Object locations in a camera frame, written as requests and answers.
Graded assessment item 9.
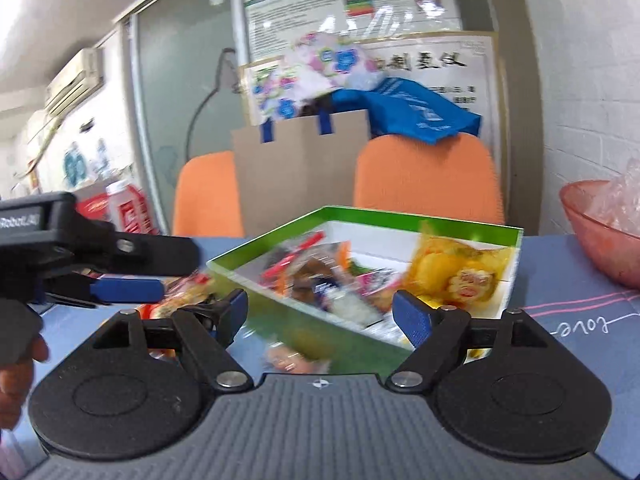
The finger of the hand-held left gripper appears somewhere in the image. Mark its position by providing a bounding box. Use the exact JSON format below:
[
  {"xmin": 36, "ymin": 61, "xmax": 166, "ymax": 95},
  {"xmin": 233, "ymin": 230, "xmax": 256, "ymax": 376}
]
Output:
[
  {"xmin": 74, "ymin": 232, "xmax": 201, "ymax": 279},
  {"xmin": 44, "ymin": 274, "xmax": 166, "ymax": 309}
]

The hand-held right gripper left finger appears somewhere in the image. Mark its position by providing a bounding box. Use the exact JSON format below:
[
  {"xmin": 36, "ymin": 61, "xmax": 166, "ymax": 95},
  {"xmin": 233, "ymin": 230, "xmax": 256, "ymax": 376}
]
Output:
[{"xmin": 65, "ymin": 290, "xmax": 254, "ymax": 394}]

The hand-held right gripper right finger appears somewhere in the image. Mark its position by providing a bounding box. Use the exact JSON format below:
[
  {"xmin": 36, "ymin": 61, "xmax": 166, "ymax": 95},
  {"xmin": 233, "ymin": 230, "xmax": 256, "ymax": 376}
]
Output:
[{"xmin": 387, "ymin": 290, "xmax": 576, "ymax": 394}]

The green cardboard box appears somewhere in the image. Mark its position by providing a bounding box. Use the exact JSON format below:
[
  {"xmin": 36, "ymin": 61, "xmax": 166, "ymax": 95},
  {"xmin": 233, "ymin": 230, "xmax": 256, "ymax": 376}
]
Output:
[{"xmin": 206, "ymin": 205, "xmax": 524, "ymax": 377}]

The yellow red snack packet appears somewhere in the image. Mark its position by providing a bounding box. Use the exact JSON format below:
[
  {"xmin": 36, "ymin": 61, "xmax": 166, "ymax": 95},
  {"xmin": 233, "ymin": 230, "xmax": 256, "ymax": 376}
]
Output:
[{"xmin": 135, "ymin": 270, "xmax": 224, "ymax": 322}]

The pile of mixed snacks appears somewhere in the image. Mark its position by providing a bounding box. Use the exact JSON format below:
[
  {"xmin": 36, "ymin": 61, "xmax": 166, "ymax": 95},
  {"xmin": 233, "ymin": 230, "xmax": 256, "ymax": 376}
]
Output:
[{"xmin": 260, "ymin": 231, "xmax": 416, "ymax": 349}]

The person's left hand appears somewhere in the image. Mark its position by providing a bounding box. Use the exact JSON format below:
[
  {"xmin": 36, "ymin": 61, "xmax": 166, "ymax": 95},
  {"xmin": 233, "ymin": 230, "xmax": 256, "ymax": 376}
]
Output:
[{"xmin": 0, "ymin": 338, "xmax": 51, "ymax": 432}]

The white bottle red label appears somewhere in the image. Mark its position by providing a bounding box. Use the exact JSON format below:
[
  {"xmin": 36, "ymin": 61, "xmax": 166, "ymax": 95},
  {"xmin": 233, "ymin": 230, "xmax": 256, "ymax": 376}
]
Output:
[{"xmin": 105, "ymin": 180, "xmax": 161, "ymax": 235}]

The yellow cartoon snack packet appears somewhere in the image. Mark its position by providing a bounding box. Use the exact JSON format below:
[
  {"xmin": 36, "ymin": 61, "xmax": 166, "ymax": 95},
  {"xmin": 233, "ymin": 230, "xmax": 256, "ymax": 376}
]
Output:
[{"xmin": 404, "ymin": 222, "xmax": 519, "ymax": 314}]

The small red container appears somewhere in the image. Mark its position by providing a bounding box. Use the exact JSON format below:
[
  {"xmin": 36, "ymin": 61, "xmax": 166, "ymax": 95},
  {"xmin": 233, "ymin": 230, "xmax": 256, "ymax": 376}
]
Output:
[{"xmin": 77, "ymin": 196, "xmax": 111, "ymax": 221}]

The small orange chair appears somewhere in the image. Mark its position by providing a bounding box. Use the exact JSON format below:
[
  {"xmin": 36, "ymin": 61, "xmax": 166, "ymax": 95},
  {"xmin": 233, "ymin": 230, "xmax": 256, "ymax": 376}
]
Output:
[{"xmin": 172, "ymin": 151, "xmax": 246, "ymax": 239}]

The large orange chair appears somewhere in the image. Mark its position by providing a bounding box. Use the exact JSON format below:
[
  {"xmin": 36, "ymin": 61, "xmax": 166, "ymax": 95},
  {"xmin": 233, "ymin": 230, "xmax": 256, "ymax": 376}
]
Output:
[{"xmin": 352, "ymin": 135, "xmax": 506, "ymax": 226}]

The brown cardboard box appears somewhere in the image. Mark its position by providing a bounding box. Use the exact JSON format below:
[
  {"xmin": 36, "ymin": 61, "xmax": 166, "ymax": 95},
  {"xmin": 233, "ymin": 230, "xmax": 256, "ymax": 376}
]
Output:
[{"xmin": 231, "ymin": 110, "xmax": 374, "ymax": 239}]

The white air conditioner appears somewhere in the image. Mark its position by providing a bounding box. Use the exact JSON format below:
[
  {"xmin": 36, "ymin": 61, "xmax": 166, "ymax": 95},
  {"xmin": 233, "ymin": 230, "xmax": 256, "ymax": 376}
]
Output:
[{"xmin": 44, "ymin": 48, "xmax": 105, "ymax": 116}]

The blue tablecloth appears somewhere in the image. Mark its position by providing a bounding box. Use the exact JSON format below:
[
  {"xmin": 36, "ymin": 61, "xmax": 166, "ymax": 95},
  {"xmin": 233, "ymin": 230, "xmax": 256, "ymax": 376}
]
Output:
[{"xmin": 0, "ymin": 232, "xmax": 640, "ymax": 479}]

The frosted glass partition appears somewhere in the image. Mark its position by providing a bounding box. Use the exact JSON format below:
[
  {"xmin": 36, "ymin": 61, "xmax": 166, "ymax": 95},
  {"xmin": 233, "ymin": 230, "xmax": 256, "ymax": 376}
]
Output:
[{"xmin": 131, "ymin": 0, "xmax": 251, "ymax": 207}]

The pink plastic bowl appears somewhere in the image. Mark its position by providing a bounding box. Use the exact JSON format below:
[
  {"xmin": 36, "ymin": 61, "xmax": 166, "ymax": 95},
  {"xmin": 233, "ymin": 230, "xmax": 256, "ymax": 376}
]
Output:
[{"xmin": 559, "ymin": 180, "xmax": 640, "ymax": 289}]

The blue plastic bag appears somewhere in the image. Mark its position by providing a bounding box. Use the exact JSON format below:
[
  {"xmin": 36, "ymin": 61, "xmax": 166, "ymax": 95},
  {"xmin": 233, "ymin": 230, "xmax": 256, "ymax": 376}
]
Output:
[{"xmin": 330, "ymin": 78, "xmax": 484, "ymax": 144}]

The clear plastic food bag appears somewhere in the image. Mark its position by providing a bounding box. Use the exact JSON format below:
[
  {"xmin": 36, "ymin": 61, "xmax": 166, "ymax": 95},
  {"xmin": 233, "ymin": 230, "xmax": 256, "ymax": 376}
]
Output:
[{"xmin": 590, "ymin": 157, "xmax": 640, "ymax": 237}]

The framed calligraphy poster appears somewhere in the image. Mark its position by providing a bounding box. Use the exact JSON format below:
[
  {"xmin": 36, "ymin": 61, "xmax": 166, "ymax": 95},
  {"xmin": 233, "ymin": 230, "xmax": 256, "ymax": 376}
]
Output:
[{"xmin": 359, "ymin": 32, "xmax": 509, "ymax": 222}]

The floral cloth bundle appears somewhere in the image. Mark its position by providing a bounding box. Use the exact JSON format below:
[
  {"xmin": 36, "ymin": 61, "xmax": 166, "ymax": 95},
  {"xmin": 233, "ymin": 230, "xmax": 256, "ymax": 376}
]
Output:
[{"xmin": 252, "ymin": 32, "xmax": 386, "ymax": 121}]

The blue cartoon wall sticker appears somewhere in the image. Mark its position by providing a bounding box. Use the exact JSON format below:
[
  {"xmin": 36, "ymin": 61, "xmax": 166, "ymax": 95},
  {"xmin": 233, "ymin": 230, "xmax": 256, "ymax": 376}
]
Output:
[{"xmin": 62, "ymin": 142, "xmax": 91, "ymax": 189}]

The green header wall poster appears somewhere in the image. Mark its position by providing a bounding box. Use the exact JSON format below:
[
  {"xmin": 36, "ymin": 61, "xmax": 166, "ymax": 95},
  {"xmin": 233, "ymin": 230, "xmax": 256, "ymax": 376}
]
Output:
[{"xmin": 240, "ymin": 0, "xmax": 464, "ymax": 64}]

